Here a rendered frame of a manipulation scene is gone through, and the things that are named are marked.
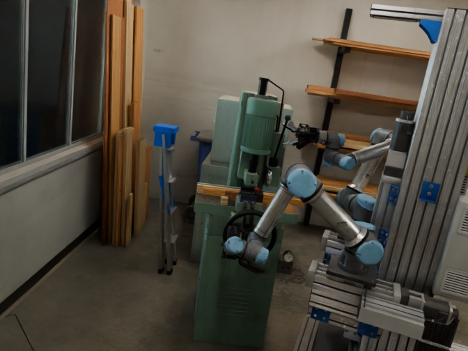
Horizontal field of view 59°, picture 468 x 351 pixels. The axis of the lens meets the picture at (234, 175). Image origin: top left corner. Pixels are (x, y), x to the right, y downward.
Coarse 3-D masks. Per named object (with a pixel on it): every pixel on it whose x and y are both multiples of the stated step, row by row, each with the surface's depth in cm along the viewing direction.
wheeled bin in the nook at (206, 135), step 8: (192, 136) 420; (200, 136) 413; (208, 136) 415; (200, 144) 417; (208, 144) 415; (200, 152) 419; (208, 152) 418; (200, 160) 421; (200, 168) 424; (192, 200) 474; (192, 208) 434; (184, 216) 436; (192, 216) 434
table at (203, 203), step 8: (200, 200) 236; (208, 200) 239; (216, 200) 241; (200, 208) 233; (208, 208) 234; (216, 208) 234; (224, 208) 234; (232, 208) 234; (264, 208) 239; (288, 216) 237; (296, 216) 237; (256, 224) 227
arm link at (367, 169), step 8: (384, 128) 248; (376, 136) 247; (384, 136) 241; (376, 160) 246; (360, 168) 250; (368, 168) 246; (376, 168) 248; (360, 176) 247; (368, 176) 247; (352, 184) 249; (360, 184) 247; (344, 192) 250; (352, 192) 246; (360, 192) 246; (344, 200) 248
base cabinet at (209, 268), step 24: (216, 240) 239; (216, 264) 242; (264, 264) 244; (216, 288) 247; (240, 288) 247; (264, 288) 248; (216, 312) 251; (240, 312) 251; (264, 312) 253; (192, 336) 258; (216, 336) 255; (240, 336) 256
